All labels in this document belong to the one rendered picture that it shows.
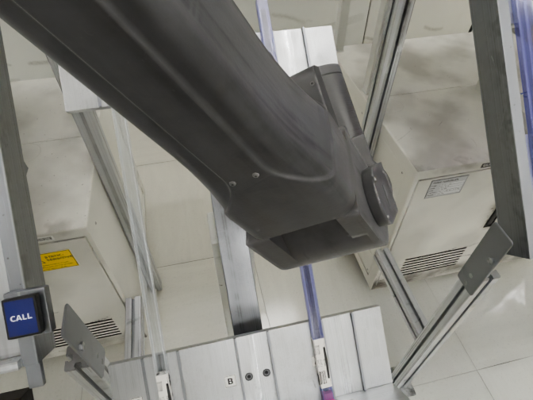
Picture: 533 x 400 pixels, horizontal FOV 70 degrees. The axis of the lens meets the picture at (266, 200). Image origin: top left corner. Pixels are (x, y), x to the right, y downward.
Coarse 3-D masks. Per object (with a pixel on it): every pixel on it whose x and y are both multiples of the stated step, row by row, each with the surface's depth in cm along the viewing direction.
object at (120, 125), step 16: (112, 112) 45; (128, 144) 45; (128, 160) 45; (128, 176) 45; (128, 192) 44; (128, 208) 44; (144, 240) 45; (144, 256) 44; (144, 272) 44; (144, 288) 44; (144, 304) 44; (160, 336) 44; (160, 352) 44; (160, 368) 44
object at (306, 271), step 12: (264, 0) 48; (264, 12) 48; (264, 24) 48; (264, 36) 47; (276, 60) 48; (312, 276) 47; (312, 288) 47; (312, 300) 47; (312, 312) 47; (312, 324) 47; (312, 336) 47; (324, 396) 47
